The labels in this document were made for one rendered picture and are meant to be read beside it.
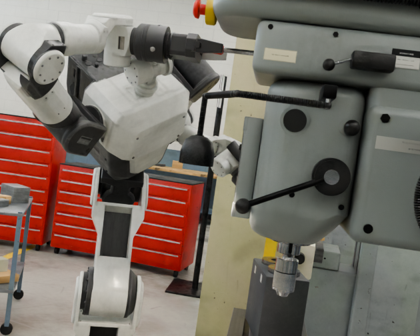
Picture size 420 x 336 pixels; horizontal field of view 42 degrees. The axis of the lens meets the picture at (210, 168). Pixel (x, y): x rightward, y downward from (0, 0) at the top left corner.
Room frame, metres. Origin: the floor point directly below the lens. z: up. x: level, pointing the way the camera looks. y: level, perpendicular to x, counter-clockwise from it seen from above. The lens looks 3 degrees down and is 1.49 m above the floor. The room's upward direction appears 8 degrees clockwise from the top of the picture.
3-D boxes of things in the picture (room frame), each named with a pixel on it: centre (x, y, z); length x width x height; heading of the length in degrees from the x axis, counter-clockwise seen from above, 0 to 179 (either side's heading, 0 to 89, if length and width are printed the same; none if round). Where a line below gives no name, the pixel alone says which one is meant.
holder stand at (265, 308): (1.56, -0.24, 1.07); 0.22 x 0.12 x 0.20; 5
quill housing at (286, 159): (1.14, -0.19, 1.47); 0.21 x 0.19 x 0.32; 174
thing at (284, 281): (1.14, -0.19, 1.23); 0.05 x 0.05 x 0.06
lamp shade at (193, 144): (1.14, 0.03, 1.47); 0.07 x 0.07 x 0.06
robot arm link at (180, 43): (1.32, 0.12, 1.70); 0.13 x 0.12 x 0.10; 174
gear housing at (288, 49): (1.14, -0.23, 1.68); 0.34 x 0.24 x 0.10; 84
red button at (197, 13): (1.17, 0.06, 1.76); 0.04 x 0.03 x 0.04; 174
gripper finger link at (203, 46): (1.26, 0.04, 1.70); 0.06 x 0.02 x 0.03; 84
